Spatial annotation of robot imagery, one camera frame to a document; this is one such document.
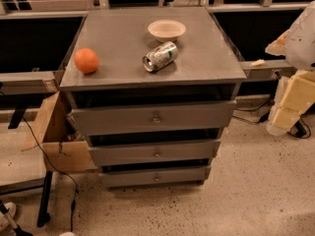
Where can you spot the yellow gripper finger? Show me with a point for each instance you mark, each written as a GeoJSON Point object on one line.
{"type": "Point", "coordinates": [294, 96]}

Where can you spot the grey top drawer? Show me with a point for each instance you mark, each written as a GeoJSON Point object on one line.
{"type": "Point", "coordinates": [132, 119]}

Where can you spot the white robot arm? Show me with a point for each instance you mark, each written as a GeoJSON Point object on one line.
{"type": "Point", "coordinates": [297, 44]}

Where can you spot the grey drawer cabinet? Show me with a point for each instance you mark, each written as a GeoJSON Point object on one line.
{"type": "Point", "coordinates": [205, 70]}

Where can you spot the grey middle drawer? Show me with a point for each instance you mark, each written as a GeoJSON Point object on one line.
{"type": "Point", "coordinates": [154, 152]}

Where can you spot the small yellow foam piece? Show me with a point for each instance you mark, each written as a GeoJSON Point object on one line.
{"type": "Point", "coordinates": [257, 63]}

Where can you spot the crushed soda can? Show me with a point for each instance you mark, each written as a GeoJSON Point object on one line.
{"type": "Point", "coordinates": [160, 57]}

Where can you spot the white paper bowl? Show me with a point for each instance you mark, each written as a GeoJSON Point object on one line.
{"type": "Point", "coordinates": [166, 30]}

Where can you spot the orange fruit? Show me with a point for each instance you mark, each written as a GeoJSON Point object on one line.
{"type": "Point", "coordinates": [86, 60]}

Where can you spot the brown cardboard box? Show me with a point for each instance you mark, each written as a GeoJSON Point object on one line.
{"type": "Point", "coordinates": [52, 132]}

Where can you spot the black table leg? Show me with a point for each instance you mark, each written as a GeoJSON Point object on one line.
{"type": "Point", "coordinates": [43, 215]}

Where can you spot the black tripod leg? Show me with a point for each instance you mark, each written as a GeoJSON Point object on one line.
{"type": "Point", "coordinates": [7, 213]}

